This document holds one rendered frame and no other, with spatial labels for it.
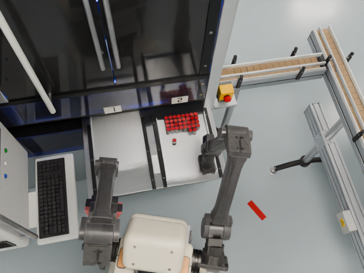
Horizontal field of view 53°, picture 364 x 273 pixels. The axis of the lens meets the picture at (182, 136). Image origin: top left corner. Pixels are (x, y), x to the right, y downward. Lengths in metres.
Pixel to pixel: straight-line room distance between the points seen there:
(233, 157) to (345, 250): 1.86
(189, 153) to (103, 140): 0.45
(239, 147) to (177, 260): 0.43
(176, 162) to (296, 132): 1.46
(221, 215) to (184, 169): 0.57
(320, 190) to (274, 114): 0.71
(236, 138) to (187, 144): 0.73
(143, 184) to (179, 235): 0.61
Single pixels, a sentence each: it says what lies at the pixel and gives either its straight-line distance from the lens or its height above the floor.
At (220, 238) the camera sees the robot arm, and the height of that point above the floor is 1.25.
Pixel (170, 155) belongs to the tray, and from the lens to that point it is 1.89.
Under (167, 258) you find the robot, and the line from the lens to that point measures 1.29.
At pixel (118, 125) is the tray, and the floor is 0.88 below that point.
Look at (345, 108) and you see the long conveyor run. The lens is 2.19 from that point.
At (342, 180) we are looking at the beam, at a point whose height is 0.55.
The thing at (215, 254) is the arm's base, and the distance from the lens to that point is 1.42.
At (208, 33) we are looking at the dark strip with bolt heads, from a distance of 1.51.
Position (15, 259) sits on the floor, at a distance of 2.84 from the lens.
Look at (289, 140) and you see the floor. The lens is 3.06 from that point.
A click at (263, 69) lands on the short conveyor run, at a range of 2.16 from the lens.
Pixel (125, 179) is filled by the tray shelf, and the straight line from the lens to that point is 1.86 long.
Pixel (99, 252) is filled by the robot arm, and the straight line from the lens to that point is 1.09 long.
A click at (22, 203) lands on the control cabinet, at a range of 1.91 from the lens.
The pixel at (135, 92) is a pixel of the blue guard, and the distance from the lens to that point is 1.75.
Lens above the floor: 2.63
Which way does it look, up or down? 65 degrees down
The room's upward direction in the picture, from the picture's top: 6 degrees clockwise
